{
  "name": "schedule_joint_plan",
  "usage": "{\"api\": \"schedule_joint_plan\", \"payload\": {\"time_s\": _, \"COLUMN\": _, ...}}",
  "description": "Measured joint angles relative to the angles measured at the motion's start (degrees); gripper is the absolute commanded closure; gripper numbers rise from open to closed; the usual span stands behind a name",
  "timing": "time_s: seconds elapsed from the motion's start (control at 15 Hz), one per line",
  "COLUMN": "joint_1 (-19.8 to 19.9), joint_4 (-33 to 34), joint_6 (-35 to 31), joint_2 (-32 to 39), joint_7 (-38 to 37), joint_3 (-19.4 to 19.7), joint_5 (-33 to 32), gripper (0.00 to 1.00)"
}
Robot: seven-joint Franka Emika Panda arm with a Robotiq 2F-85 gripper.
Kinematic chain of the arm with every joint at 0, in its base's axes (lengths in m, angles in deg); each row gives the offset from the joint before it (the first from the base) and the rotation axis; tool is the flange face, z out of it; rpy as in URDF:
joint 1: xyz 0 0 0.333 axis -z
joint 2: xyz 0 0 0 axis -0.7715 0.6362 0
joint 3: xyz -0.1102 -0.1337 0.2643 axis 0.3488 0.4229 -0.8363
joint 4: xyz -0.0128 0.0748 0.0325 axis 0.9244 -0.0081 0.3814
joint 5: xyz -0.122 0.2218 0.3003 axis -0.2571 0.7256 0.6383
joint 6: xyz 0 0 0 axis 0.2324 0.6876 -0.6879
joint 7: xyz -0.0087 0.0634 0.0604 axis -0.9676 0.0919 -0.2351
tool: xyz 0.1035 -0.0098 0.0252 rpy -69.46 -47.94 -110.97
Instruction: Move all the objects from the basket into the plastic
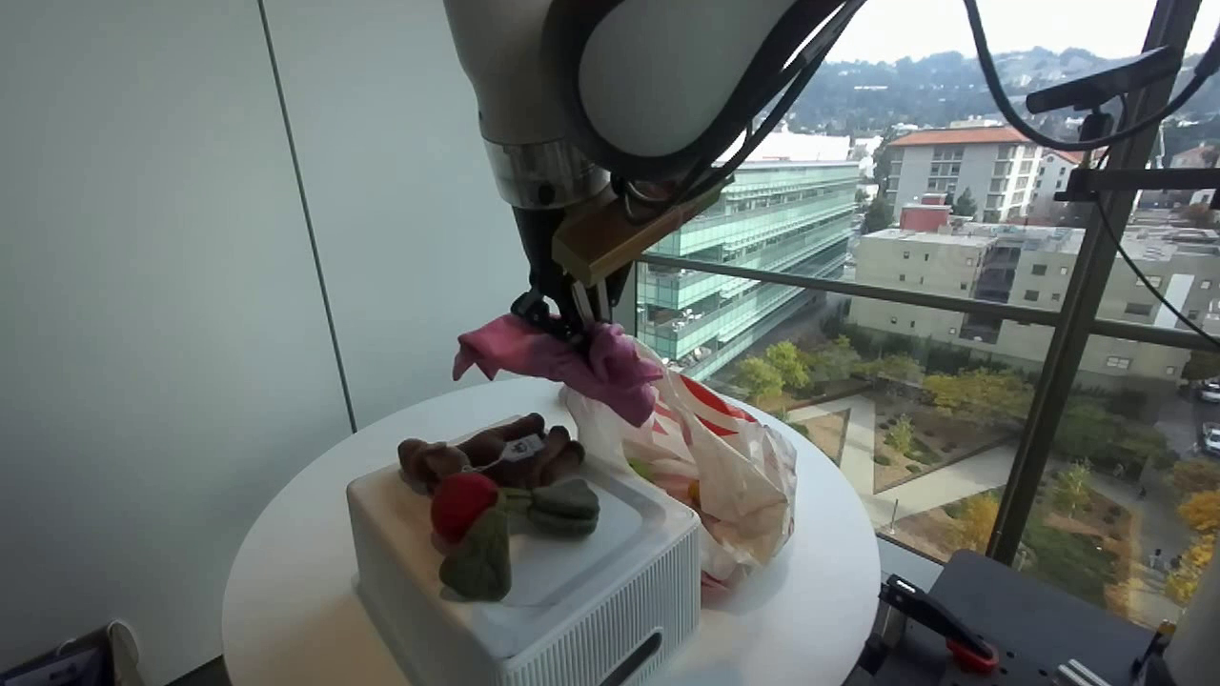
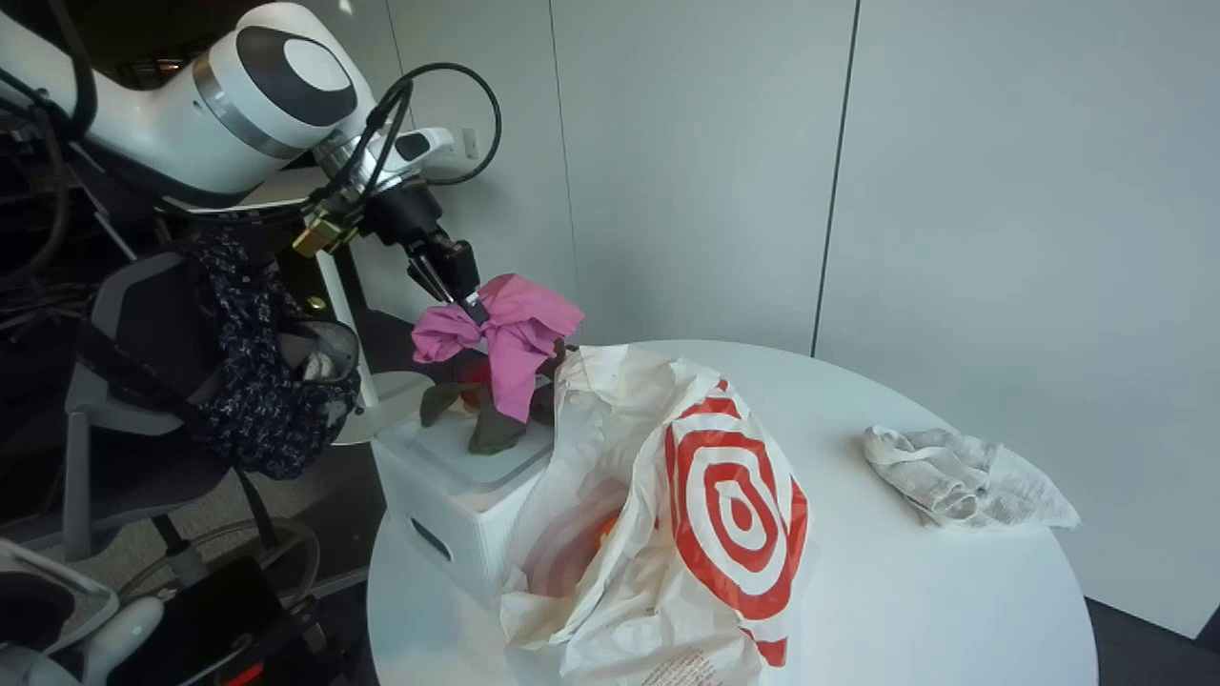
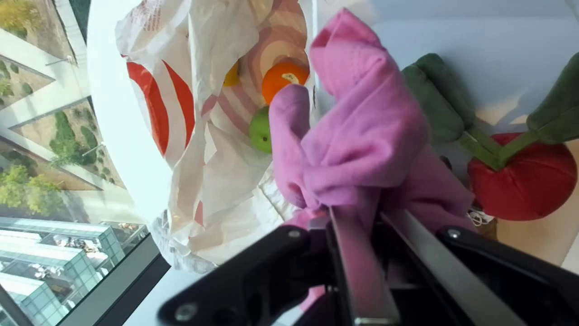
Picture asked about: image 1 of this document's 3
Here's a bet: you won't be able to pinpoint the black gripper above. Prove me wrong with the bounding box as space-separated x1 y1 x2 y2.
506 200 617 341

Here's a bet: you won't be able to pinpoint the pink cloth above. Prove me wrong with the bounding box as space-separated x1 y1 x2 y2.
448 313 672 430

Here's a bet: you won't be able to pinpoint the brown plush mushroom toy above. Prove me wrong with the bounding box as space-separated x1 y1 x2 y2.
391 406 589 495

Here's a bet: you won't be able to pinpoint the red radish plush green leaves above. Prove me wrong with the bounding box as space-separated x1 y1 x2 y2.
425 467 601 607

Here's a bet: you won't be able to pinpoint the white plastic basket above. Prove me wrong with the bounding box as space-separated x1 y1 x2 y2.
341 449 709 686

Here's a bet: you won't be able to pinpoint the white plastic bag red rings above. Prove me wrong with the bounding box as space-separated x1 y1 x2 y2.
565 369 799 603

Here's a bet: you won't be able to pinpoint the dark window transom bar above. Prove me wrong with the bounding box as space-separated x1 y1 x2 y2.
641 248 1220 355

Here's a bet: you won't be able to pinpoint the grey window mullion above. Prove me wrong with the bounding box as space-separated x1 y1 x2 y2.
984 0 1205 565

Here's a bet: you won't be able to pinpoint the black device with red clamp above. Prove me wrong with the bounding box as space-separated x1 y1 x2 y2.
847 547 1179 686

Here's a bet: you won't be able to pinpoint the white dark floor object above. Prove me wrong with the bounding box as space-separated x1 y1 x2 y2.
0 614 144 686

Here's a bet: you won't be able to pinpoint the golden brown wrist camera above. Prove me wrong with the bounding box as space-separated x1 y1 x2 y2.
547 184 733 289

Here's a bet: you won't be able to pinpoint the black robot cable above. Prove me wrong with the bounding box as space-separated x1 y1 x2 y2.
958 0 1220 158

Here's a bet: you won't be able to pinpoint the black camera on mount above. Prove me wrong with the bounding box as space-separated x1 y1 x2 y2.
1021 45 1172 144

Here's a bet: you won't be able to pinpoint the black mount bar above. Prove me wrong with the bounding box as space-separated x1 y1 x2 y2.
1062 158 1220 205

